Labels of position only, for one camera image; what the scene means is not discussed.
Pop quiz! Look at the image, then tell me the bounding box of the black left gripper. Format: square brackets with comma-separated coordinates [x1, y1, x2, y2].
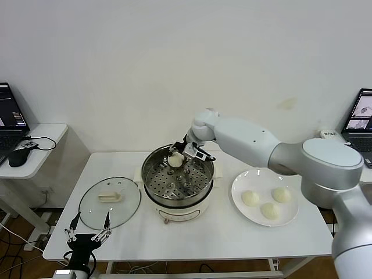
[64, 210, 113, 264]

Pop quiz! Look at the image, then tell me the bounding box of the white side desk with cables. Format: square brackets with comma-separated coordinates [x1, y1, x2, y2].
[319, 130, 372, 184]

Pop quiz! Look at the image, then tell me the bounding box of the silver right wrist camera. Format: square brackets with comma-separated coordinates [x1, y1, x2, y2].
[183, 142, 209, 162]

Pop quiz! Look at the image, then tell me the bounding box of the white table frame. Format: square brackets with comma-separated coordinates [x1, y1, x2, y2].
[65, 257, 320, 279]

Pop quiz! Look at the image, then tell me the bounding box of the perforated steel steamer basket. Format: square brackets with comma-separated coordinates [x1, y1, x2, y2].
[141, 142, 216, 206]

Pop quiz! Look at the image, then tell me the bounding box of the black computer mouse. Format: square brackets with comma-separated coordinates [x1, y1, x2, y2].
[8, 147, 30, 167]

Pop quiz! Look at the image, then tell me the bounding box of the black hub cable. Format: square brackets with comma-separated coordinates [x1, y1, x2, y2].
[24, 135, 58, 151]

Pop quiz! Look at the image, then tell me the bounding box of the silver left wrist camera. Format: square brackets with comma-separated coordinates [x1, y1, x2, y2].
[53, 269, 76, 279]

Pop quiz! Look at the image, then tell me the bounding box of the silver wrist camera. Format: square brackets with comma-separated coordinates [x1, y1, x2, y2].
[183, 142, 209, 162]
[53, 269, 76, 279]

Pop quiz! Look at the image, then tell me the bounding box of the black laptop with dark screen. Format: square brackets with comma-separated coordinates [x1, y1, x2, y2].
[0, 82, 31, 167]

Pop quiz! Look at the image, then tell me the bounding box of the white side desk with mouse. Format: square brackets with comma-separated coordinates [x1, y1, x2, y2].
[0, 123, 69, 252]

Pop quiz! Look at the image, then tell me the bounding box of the white labelled power strip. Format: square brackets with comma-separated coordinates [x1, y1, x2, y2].
[321, 130, 343, 140]

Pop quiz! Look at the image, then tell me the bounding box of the white round plate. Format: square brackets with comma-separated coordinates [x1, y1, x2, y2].
[231, 168, 300, 228]

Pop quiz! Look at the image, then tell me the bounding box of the grey laptop with pink screen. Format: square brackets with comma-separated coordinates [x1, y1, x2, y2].
[340, 88, 372, 169]

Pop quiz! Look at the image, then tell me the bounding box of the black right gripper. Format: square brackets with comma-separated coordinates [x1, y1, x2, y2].
[167, 134, 195, 170]

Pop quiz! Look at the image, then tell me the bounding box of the white steamed baozi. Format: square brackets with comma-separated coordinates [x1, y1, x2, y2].
[167, 153, 185, 169]
[241, 190, 260, 208]
[271, 187, 292, 204]
[260, 203, 281, 220]

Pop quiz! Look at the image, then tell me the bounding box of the glass lid with cream handle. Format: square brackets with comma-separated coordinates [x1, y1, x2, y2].
[78, 176, 142, 231]

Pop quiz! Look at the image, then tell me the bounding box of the cream electric cooker pot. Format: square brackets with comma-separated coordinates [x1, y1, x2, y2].
[133, 163, 224, 226]

